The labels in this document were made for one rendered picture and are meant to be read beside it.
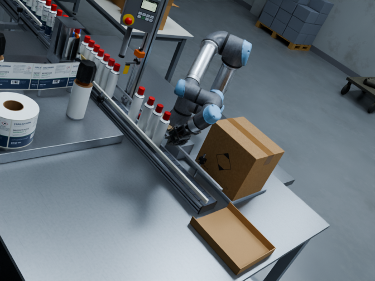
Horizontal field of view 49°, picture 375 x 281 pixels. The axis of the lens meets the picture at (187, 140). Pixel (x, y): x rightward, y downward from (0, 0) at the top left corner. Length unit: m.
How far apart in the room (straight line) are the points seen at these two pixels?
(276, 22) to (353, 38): 1.56
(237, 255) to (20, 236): 0.86
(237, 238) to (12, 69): 1.28
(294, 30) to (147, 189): 7.18
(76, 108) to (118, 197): 0.51
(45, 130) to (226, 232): 0.93
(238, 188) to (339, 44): 7.42
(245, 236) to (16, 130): 1.07
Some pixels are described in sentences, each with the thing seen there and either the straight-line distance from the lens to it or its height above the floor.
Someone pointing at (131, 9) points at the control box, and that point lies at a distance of 2.20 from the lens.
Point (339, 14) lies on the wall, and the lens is 9.26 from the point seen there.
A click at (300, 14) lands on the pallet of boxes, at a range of 8.72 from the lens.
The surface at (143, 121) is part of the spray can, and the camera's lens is 2.09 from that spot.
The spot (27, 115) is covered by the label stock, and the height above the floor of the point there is 1.02.
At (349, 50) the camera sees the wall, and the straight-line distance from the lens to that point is 9.09.
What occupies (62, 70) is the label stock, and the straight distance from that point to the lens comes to 2.18.
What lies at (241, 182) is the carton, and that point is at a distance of 1.95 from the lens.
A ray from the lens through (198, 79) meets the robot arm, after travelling 1.88.
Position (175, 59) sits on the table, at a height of 0.49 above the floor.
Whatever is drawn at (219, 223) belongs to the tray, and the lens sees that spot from 1.89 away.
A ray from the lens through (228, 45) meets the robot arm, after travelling 2.07.
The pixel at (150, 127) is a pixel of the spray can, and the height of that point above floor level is 0.96.
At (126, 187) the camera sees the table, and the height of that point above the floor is 0.83.
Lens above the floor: 2.01
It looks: 30 degrees down
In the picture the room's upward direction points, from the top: 24 degrees clockwise
